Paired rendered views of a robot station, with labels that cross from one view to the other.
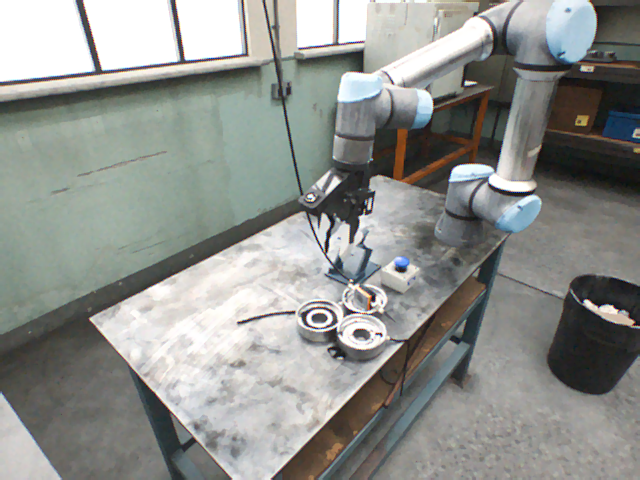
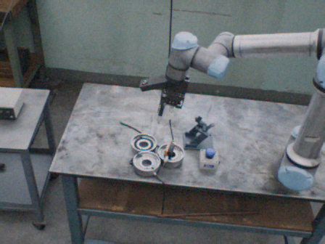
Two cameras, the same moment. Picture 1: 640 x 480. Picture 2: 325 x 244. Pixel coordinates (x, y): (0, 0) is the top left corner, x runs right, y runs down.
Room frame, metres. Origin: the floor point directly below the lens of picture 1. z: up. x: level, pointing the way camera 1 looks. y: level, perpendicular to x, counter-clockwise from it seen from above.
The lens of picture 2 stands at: (-0.01, -0.85, 1.88)
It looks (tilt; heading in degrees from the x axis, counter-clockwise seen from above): 41 degrees down; 48
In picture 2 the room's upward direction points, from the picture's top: 6 degrees clockwise
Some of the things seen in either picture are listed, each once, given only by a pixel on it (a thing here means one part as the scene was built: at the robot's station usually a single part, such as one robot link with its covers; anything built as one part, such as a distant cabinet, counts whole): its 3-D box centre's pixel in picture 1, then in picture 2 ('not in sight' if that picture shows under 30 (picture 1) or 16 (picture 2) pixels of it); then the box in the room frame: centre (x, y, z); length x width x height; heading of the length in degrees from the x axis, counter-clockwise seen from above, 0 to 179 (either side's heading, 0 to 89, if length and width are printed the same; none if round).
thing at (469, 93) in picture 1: (416, 140); not in sight; (3.40, -0.83, 0.39); 1.50 x 0.62 x 0.78; 138
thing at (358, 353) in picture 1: (361, 337); (146, 164); (0.62, -0.09, 0.82); 0.10 x 0.10 x 0.04
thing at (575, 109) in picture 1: (576, 106); not in sight; (3.61, -2.26, 0.64); 0.49 x 0.40 x 0.37; 53
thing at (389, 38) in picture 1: (421, 52); not in sight; (3.23, -0.74, 1.10); 0.62 x 0.61 x 0.65; 138
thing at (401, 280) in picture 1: (401, 274); (210, 160); (0.84, -0.21, 0.82); 0.08 x 0.07 x 0.05; 138
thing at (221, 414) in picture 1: (344, 262); (203, 136); (0.95, -0.07, 0.79); 1.20 x 0.60 x 0.02; 138
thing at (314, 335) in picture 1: (319, 321); (144, 145); (0.67, 0.00, 0.82); 0.10 x 0.10 x 0.04
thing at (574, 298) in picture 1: (596, 336); not in sight; (1.22, -1.19, 0.21); 0.34 x 0.34 x 0.43
